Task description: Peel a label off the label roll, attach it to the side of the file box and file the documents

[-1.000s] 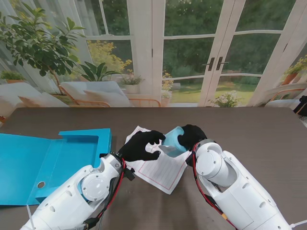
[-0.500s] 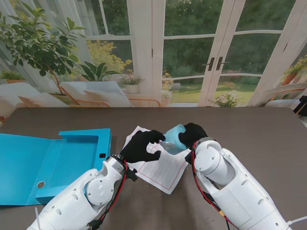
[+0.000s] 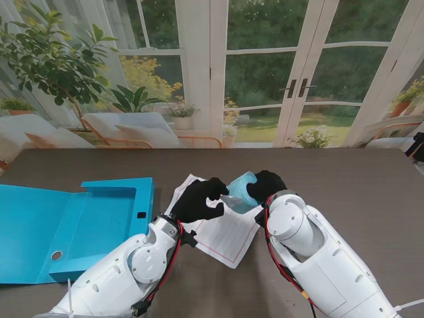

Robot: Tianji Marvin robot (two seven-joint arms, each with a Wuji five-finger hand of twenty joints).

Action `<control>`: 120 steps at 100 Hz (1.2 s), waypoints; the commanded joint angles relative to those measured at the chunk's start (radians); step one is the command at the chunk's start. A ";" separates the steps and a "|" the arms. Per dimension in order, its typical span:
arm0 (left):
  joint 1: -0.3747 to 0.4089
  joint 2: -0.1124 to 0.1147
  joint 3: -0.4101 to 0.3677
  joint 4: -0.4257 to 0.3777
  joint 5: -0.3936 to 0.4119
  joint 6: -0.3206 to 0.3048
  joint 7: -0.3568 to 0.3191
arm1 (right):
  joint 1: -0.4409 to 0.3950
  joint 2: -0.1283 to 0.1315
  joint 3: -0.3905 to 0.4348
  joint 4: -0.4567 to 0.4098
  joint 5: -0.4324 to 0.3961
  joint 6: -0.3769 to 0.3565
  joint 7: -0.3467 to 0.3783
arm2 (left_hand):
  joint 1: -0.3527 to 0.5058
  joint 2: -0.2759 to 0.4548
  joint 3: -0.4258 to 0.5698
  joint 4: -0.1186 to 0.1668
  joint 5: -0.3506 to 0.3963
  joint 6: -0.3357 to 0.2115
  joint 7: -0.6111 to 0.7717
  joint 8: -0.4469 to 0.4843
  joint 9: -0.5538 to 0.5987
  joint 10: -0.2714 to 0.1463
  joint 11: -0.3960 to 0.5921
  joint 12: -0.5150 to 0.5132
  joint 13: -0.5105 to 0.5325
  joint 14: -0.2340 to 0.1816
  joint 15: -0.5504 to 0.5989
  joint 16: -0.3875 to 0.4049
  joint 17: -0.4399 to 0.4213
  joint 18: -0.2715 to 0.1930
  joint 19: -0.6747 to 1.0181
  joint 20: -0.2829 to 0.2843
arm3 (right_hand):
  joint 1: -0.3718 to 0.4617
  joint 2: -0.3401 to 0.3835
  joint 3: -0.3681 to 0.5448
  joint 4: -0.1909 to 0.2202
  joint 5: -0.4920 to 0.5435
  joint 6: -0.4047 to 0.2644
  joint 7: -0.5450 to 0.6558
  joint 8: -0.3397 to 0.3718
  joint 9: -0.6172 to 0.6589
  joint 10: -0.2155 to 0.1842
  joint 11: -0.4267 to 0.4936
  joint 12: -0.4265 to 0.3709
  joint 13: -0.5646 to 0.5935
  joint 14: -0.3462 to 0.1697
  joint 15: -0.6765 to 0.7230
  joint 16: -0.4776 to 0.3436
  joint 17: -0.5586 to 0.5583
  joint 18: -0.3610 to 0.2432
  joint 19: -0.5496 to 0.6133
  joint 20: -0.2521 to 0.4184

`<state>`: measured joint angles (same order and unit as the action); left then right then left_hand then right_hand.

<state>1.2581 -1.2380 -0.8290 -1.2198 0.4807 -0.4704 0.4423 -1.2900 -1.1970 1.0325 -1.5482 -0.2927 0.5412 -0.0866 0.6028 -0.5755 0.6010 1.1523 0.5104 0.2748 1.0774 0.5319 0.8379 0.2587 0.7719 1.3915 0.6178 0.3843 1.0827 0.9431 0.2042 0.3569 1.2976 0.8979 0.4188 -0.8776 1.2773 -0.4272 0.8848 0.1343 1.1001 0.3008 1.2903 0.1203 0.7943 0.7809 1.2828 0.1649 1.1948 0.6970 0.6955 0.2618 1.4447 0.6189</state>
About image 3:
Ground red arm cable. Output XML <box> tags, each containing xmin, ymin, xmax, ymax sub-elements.
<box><xmin>263</xmin><ymin>195</ymin><xmax>319</xmax><ymax>318</ymax></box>
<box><xmin>145</xmin><ymin>220</ymin><xmax>185</xmax><ymax>302</ymax></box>

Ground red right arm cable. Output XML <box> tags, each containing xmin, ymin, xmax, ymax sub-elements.
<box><xmin>263</xmin><ymin>195</ymin><xmax>319</xmax><ymax>318</ymax></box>

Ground white peeled label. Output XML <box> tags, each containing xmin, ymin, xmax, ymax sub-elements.
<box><xmin>220</xmin><ymin>194</ymin><xmax>242</xmax><ymax>208</ymax></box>

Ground white cable tie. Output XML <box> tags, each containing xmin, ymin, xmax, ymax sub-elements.
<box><xmin>394</xmin><ymin>299</ymin><xmax>424</xmax><ymax>311</ymax></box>
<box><xmin>66</xmin><ymin>278</ymin><xmax>74</xmax><ymax>318</ymax></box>

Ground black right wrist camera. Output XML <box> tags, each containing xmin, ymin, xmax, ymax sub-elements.
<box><xmin>254</xmin><ymin>210</ymin><xmax>270</xmax><ymax>229</ymax></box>

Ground white lined paper sheets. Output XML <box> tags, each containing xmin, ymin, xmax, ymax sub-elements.
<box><xmin>164</xmin><ymin>174</ymin><xmax>262</xmax><ymax>270</ymax></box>

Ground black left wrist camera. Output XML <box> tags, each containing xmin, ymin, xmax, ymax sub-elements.
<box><xmin>180</xmin><ymin>230</ymin><xmax>199</xmax><ymax>248</ymax></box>

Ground light blue label roll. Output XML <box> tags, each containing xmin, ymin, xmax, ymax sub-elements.
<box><xmin>227</xmin><ymin>171</ymin><xmax>262</xmax><ymax>215</ymax></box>

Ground printed garden window backdrop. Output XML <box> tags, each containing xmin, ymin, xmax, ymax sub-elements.
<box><xmin>0</xmin><ymin>0</ymin><xmax>424</xmax><ymax>150</ymax></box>

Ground blue file box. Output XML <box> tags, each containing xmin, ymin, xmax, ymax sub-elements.
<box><xmin>0</xmin><ymin>177</ymin><xmax>156</xmax><ymax>285</ymax></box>

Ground red left arm cable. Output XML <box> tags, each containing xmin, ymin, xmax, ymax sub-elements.
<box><xmin>145</xmin><ymin>220</ymin><xmax>185</xmax><ymax>302</ymax></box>

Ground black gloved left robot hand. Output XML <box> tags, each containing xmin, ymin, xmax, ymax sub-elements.
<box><xmin>172</xmin><ymin>177</ymin><xmax>230</xmax><ymax>225</ymax></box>

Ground black stand at table edge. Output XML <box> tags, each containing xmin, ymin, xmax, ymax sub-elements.
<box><xmin>404</xmin><ymin>131</ymin><xmax>424</xmax><ymax>163</ymax></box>

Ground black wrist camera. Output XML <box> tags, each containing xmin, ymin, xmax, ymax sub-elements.
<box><xmin>254</xmin><ymin>210</ymin><xmax>270</xmax><ymax>229</ymax></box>
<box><xmin>180</xmin><ymin>230</ymin><xmax>199</xmax><ymax>248</ymax></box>

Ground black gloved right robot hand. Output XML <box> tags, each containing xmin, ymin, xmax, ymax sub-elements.
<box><xmin>245</xmin><ymin>170</ymin><xmax>288</xmax><ymax>209</ymax></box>

